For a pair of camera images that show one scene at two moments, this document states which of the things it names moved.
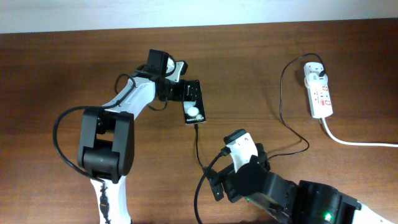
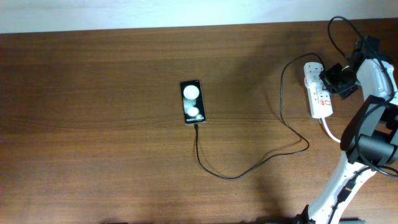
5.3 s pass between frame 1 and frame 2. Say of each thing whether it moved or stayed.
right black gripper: moved
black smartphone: stayed
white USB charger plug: stayed
